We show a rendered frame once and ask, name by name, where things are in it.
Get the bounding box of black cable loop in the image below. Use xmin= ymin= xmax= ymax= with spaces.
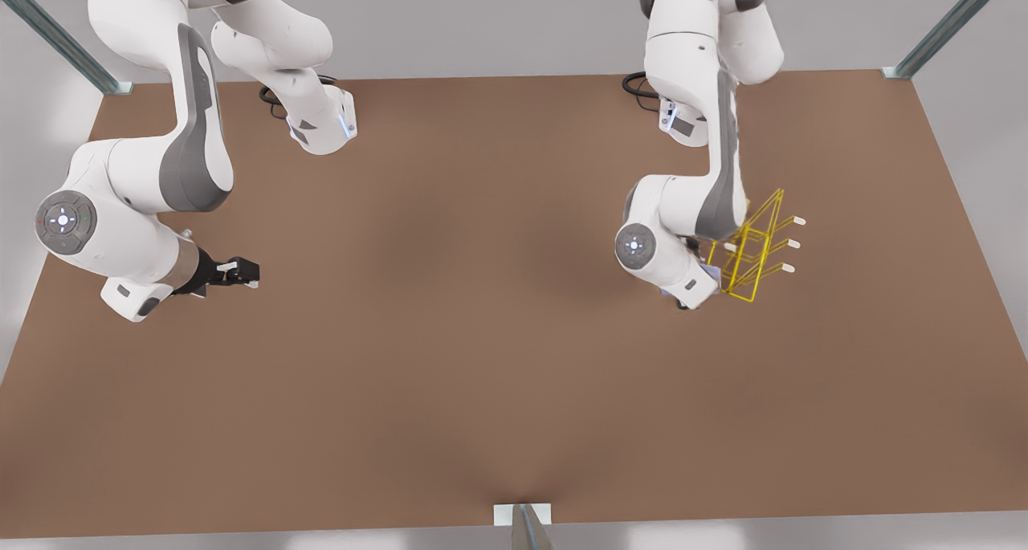
xmin=259 ymin=74 xmax=339 ymax=122
xmin=622 ymin=71 xmax=669 ymax=115

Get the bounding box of yellow wire cup holder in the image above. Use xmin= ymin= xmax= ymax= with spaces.
xmin=707 ymin=187 xmax=806 ymax=304

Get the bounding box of silver frame post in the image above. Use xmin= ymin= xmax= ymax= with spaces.
xmin=880 ymin=0 xmax=1018 ymax=80
xmin=492 ymin=502 xmax=554 ymax=550
xmin=0 ymin=0 xmax=134 ymax=96

